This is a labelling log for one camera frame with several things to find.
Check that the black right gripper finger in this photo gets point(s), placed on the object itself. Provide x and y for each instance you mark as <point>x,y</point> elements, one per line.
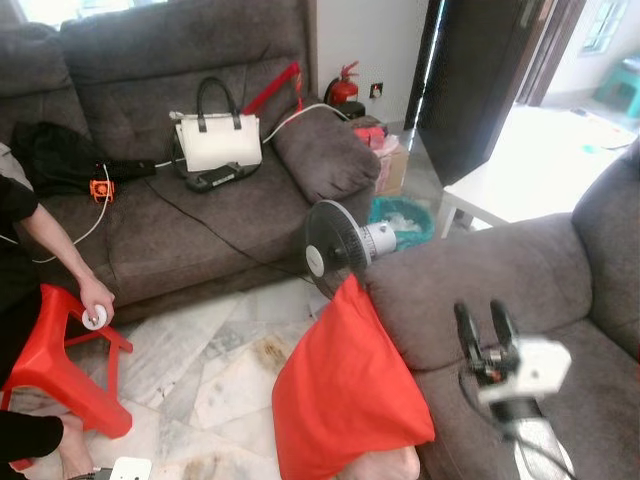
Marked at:
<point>503,328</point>
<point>468,335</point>

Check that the red pillow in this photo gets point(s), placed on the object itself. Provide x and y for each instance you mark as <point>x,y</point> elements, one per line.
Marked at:
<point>345,390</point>

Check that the white round object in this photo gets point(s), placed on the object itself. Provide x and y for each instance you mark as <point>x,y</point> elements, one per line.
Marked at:
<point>95,320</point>

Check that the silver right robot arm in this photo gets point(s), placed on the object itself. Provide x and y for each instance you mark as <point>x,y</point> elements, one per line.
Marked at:
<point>535,450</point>

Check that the dark grey two-seat sofa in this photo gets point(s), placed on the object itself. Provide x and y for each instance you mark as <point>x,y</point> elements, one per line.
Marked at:
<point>540,290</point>

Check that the dark grey long sofa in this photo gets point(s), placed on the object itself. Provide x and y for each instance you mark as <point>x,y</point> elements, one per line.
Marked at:
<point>200,225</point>

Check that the person's hand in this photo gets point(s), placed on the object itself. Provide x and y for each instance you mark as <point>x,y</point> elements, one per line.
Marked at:
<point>98,292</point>

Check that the teal basket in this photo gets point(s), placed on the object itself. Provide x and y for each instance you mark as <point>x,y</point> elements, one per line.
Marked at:
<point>425,225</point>

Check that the white table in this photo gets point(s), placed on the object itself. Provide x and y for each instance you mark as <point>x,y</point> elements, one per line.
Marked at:
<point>530,170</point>

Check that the black and white fan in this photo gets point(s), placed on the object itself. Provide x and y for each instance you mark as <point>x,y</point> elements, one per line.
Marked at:
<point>330,245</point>

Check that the cardboard box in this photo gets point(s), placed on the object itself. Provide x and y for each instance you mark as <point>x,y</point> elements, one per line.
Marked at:
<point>393,170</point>

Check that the red packets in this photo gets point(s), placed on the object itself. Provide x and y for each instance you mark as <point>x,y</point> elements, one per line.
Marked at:
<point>372,135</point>

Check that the dark brown door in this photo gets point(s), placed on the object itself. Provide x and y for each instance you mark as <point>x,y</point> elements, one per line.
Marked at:
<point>480,80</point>

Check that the teal plastic stool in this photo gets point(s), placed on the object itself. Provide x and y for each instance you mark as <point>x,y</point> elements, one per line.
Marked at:
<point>622,85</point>

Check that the red fire extinguisher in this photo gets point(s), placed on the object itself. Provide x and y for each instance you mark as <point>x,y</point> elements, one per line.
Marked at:
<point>343,92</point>

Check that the black flat device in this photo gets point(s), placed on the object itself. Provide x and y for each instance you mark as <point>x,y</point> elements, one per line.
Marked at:
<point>215,180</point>

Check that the red pole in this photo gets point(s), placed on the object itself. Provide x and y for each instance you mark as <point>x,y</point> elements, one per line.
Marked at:
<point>272,87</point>

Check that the small orange device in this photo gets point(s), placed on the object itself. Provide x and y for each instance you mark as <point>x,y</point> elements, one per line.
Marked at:
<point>100,190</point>

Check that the red plastic stool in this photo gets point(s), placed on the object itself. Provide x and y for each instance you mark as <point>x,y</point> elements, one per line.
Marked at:
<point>50,360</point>

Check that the black cloth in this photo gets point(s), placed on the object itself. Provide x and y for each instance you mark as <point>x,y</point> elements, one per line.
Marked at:
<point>60,160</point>

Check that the person's leg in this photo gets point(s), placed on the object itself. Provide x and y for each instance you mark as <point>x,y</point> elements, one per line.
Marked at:
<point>25,435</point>

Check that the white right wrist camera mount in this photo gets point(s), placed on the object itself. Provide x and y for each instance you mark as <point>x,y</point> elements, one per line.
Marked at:
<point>540,365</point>

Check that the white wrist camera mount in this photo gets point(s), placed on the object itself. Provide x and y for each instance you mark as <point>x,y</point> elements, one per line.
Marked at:
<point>130,470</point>
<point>540,365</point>

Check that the wall socket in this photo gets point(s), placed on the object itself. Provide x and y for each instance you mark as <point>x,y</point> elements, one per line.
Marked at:
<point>376,90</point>

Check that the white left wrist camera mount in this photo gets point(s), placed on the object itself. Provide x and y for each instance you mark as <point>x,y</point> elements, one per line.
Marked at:
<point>130,470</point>

